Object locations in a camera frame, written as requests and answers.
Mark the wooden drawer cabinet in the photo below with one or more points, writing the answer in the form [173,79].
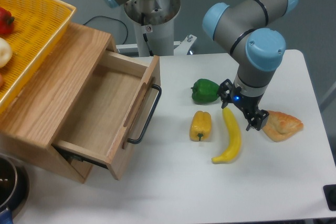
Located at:
[31,123]

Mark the yellow banana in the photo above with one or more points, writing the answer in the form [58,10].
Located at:
[234,145]

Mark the green bell pepper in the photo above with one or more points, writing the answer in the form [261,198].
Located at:
[204,91]

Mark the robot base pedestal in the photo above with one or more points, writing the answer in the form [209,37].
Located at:
[153,22]

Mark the yellow plastic basket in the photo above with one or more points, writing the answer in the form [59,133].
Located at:
[38,26]

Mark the white onion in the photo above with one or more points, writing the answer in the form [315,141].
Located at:
[5,52]

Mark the golden pastry turnover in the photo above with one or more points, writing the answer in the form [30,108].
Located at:
[281,126]

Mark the black corner device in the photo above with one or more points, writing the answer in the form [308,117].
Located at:
[329,192]

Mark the dark metal pot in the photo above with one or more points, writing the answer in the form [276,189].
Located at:
[14,188]

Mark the red bell pepper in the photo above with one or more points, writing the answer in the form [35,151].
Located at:
[7,22]

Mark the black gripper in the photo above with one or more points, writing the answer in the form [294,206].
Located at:
[246,103]

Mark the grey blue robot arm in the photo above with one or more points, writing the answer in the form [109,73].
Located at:
[241,30]

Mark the yellow bell pepper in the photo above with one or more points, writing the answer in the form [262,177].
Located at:
[201,126]

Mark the open wooden drawer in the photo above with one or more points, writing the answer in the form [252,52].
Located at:
[112,113]

